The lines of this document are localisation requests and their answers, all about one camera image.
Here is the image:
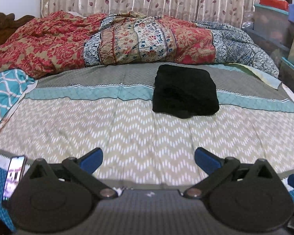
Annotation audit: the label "smartphone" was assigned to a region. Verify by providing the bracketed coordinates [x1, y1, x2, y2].
[2, 155, 27, 199]

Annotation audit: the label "clear storage box dark lid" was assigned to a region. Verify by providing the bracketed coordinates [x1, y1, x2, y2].
[244, 27, 290, 59]

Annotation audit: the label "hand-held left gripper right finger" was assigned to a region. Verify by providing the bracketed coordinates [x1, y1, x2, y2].
[182, 147, 276, 199]

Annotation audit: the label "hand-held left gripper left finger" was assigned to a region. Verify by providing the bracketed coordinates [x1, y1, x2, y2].
[26, 147, 118, 200]

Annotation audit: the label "zigzag patterned bedsheet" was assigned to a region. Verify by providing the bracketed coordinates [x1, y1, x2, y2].
[0, 62, 294, 231]

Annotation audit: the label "clear storage box teal lid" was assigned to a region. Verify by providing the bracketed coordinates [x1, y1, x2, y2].
[280, 57, 294, 99]
[253, 3, 291, 38]

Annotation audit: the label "teal lattice print pillow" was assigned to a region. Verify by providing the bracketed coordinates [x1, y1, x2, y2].
[0, 69, 36, 148]

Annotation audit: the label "black pants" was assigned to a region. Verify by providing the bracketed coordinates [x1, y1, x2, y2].
[152, 64, 220, 119]

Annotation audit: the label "red cloth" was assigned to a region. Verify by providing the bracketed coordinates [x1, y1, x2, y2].
[259, 0, 290, 12]

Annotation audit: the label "pale yellow green cloth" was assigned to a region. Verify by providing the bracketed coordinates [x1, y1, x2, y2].
[225, 62, 283, 90]

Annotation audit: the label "red floral patchwork quilt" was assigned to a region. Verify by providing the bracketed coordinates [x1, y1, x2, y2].
[0, 11, 280, 79]

